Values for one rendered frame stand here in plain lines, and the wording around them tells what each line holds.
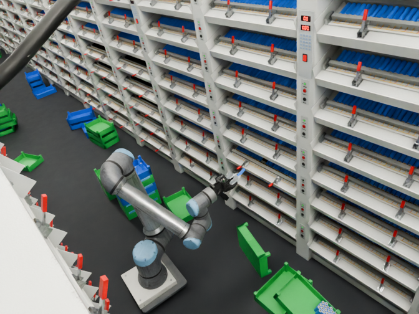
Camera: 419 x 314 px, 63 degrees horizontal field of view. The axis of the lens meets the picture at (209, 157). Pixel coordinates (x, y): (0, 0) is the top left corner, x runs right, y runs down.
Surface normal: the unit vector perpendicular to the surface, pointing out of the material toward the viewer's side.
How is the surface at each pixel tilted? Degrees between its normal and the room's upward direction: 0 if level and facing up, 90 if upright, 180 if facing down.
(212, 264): 0
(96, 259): 0
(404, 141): 23
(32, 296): 0
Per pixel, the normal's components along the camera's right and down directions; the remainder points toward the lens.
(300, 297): 0.07, -0.62
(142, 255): -0.12, -0.74
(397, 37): -0.43, -0.54
